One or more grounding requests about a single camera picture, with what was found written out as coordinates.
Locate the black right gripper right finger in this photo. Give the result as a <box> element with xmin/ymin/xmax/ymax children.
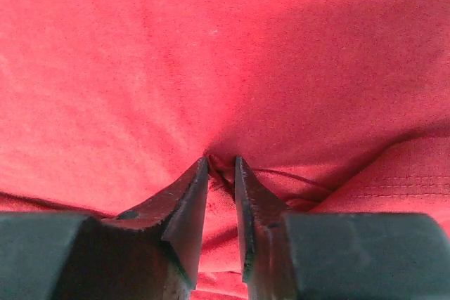
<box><xmin>234</xmin><ymin>157</ymin><xmax>449</xmax><ymax>299</ymax></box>

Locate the dark red t-shirt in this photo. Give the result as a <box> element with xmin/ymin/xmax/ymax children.
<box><xmin>1</xmin><ymin>0</ymin><xmax>449</xmax><ymax>299</ymax></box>

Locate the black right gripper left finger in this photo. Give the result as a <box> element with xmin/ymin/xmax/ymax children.
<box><xmin>1</xmin><ymin>158</ymin><xmax>208</xmax><ymax>299</ymax></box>

